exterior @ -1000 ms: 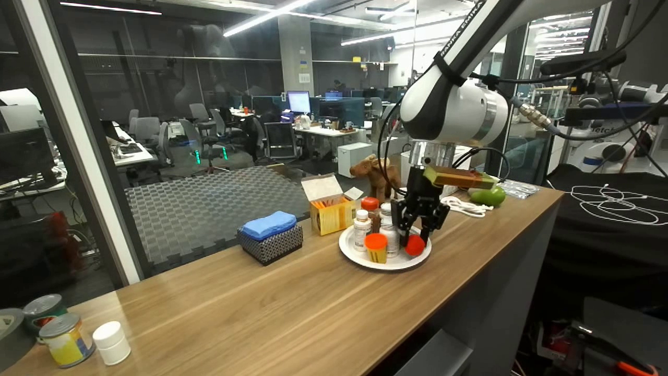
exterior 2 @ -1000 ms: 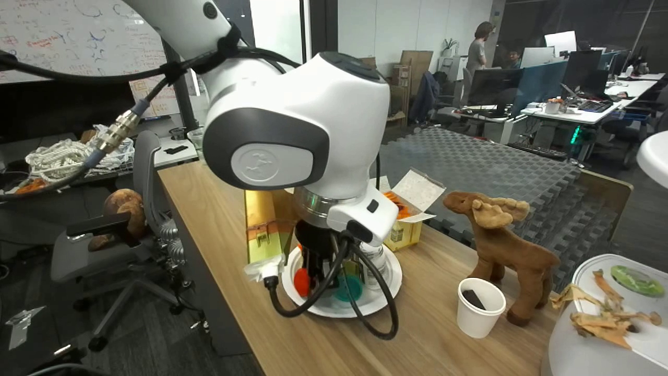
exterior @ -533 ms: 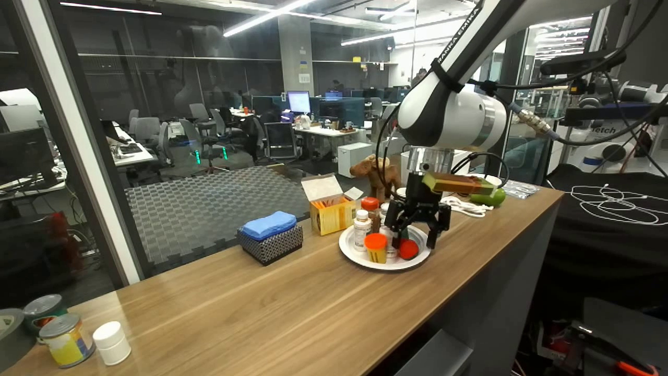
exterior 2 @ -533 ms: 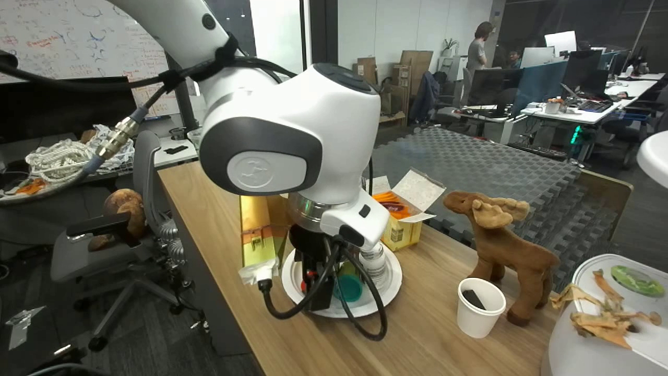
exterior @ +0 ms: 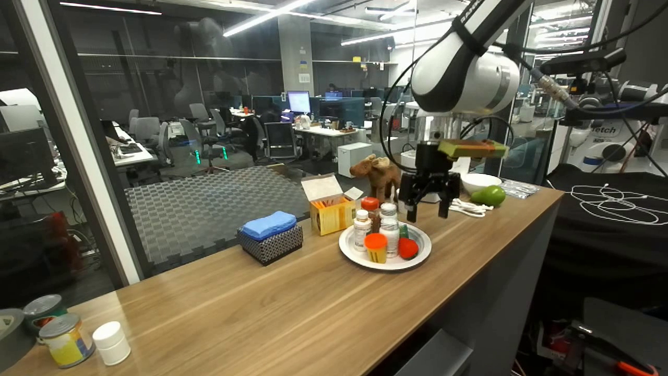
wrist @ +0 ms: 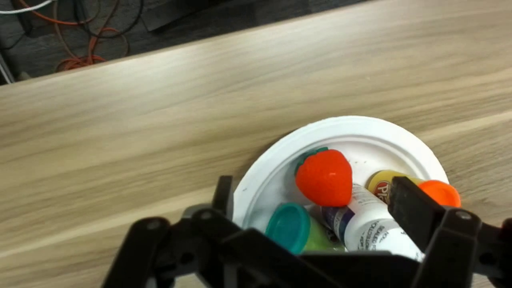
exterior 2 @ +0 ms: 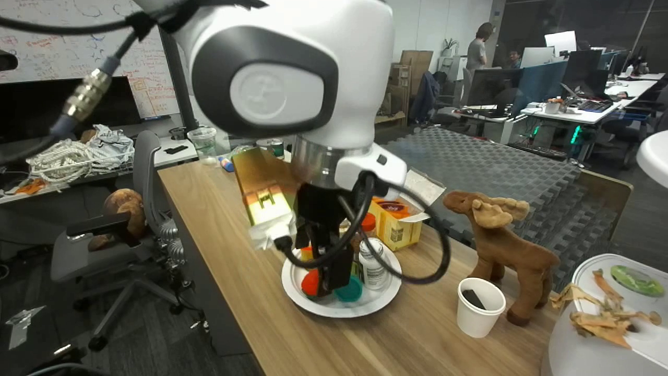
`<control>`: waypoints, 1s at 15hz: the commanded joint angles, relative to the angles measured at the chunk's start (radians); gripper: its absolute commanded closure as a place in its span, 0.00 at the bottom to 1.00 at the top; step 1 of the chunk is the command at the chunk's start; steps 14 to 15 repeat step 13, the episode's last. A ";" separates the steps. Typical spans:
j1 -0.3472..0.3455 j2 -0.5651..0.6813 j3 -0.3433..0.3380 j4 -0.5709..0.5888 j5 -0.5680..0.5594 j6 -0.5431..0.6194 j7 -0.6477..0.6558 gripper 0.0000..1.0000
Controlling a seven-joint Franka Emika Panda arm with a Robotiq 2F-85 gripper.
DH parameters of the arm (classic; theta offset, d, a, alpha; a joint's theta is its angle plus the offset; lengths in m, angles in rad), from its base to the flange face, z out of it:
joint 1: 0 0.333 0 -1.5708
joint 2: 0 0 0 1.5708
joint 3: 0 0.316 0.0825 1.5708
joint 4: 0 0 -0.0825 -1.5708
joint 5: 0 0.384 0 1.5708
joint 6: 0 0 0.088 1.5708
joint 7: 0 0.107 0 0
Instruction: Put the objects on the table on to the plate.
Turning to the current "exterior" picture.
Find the lit computer monitor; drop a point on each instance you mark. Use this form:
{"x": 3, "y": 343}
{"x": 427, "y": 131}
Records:
{"x": 300, "y": 102}

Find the white bowl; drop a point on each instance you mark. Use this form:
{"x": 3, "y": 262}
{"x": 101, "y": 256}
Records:
{"x": 480, "y": 182}

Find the white background cabinet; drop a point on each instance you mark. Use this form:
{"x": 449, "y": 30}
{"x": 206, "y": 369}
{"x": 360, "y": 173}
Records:
{"x": 354, "y": 160}

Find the orange-capped brown spice jar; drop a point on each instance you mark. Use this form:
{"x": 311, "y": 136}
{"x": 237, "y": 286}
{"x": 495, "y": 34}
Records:
{"x": 372, "y": 208}

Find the white paper plate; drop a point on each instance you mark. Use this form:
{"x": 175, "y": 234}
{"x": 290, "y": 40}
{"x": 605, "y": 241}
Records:
{"x": 419, "y": 263}

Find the clear plastic bag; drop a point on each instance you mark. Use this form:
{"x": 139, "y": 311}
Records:
{"x": 521, "y": 188}

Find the brown plush bunny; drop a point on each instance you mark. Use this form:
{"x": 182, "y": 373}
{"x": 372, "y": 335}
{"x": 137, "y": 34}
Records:
{"x": 379, "y": 173}

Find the black office chair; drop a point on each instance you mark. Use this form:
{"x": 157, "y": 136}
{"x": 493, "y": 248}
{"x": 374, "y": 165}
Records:
{"x": 279, "y": 143}

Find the yellow orange cardboard box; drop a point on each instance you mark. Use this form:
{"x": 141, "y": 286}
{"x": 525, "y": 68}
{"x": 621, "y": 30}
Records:
{"x": 330, "y": 214}

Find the white window frame post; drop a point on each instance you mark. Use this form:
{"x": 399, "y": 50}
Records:
{"x": 77, "y": 139}

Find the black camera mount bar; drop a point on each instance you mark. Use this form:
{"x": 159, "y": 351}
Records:
{"x": 592, "y": 61}

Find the white blue-label pill bottle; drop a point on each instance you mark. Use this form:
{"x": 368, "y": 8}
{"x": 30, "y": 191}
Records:
{"x": 390, "y": 230}
{"x": 361, "y": 228}

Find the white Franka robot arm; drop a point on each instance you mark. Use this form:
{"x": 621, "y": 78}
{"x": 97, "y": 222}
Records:
{"x": 472, "y": 75}

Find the green Play-Doh tub teal lid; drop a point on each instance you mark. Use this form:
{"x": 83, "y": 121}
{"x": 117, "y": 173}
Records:
{"x": 404, "y": 230}

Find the green fruit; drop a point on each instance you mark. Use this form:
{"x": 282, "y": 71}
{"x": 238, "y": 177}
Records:
{"x": 491, "y": 197}

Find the white storage box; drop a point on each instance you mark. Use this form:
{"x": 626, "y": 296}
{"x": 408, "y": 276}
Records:
{"x": 463, "y": 165}

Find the white plastic tub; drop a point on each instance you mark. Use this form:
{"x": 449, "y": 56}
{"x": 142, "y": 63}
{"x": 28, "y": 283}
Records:
{"x": 114, "y": 346}

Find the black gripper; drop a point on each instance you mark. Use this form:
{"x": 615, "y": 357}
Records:
{"x": 432, "y": 165}

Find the dark grey floor mat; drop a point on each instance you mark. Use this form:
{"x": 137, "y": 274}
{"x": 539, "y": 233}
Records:
{"x": 210, "y": 210}

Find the black side table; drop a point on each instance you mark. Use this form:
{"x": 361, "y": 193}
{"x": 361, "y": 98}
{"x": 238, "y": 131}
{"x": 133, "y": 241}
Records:
{"x": 612, "y": 252}

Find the green tin can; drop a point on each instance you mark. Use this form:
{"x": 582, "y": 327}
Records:
{"x": 42, "y": 309}

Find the yellow Play-Doh tub orange lid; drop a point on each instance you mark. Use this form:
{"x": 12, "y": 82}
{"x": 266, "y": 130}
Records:
{"x": 376, "y": 246}

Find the blue sponge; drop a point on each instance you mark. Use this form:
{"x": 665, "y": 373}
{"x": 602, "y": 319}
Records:
{"x": 269, "y": 224}

